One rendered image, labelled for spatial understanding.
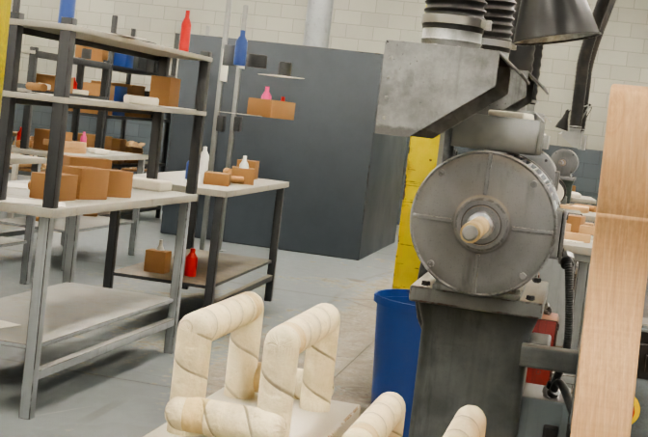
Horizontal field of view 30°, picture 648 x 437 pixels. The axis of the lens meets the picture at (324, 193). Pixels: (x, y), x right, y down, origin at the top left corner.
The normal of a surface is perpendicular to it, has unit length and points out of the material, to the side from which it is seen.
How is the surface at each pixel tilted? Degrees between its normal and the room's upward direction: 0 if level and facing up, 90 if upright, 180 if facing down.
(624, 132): 86
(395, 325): 93
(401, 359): 93
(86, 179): 90
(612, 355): 64
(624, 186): 107
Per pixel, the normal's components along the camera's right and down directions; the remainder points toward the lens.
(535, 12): -0.65, -0.21
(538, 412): -0.21, 0.04
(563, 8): 0.05, -0.27
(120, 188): 0.62, 0.12
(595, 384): -0.19, -0.25
